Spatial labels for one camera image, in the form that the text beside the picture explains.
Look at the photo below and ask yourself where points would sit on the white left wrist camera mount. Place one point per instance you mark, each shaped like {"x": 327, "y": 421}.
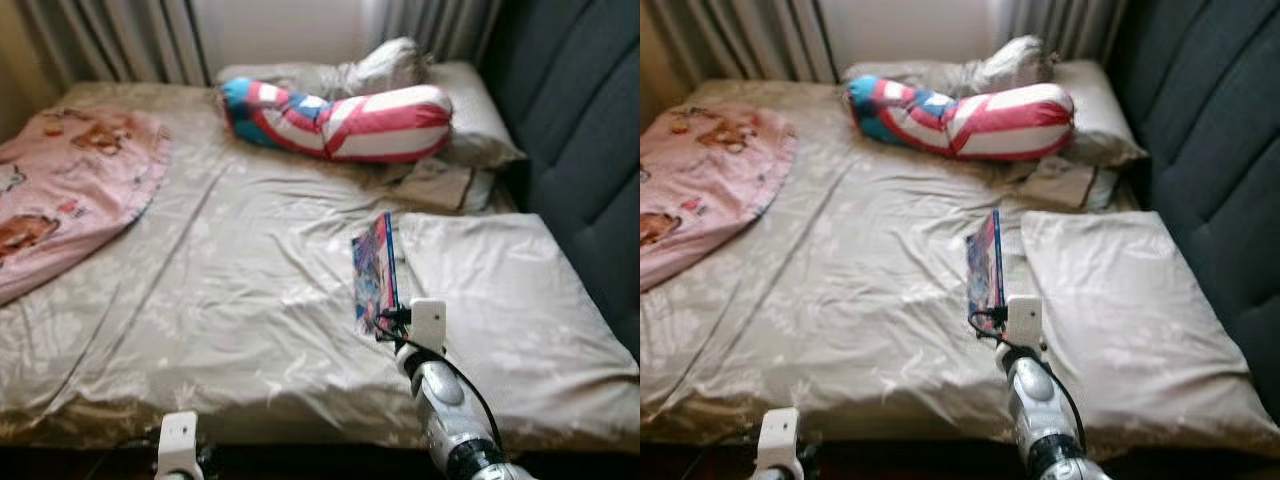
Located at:
{"x": 780, "y": 442}
{"x": 180, "y": 445}

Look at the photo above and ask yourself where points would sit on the bed with grey floral sheet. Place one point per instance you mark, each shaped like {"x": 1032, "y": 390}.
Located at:
{"x": 240, "y": 290}
{"x": 860, "y": 290}

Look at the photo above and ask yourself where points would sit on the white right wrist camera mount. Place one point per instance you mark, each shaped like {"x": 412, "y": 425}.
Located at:
{"x": 1024, "y": 320}
{"x": 428, "y": 325}

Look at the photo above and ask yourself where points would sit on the grey crumpled cloth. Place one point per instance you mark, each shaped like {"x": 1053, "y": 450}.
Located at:
{"x": 1010, "y": 63}
{"x": 385, "y": 65}

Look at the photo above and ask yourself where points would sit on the dark grey padded headboard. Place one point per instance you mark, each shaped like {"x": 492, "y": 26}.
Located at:
{"x": 1200, "y": 130}
{"x": 580, "y": 130}

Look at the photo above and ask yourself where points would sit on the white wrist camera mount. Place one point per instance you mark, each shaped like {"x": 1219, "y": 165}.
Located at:
{"x": 180, "y": 445}
{"x": 428, "y": 325}
{"x": 1024, "y": 320}
{"x": 780, "y": 442}

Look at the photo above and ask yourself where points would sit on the colourful anime book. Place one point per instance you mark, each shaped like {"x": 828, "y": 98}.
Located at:
{"x": 985, "y": 268}
{"x": 374, "y": 270}

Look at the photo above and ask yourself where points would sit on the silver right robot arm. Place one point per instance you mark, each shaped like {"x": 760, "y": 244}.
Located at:
{"x": 450, "y": 410}
{"x": 1045, "y": 410}

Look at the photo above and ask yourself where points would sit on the grey curtain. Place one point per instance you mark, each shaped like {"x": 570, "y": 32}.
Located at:
{"x": 740, "y": 35}
{"x": 110, "y": 35}

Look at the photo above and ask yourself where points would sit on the pink cartoon print blanket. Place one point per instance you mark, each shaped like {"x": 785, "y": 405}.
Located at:
{"x": 70, "y": 190}
{"x": 700, "y": 180}

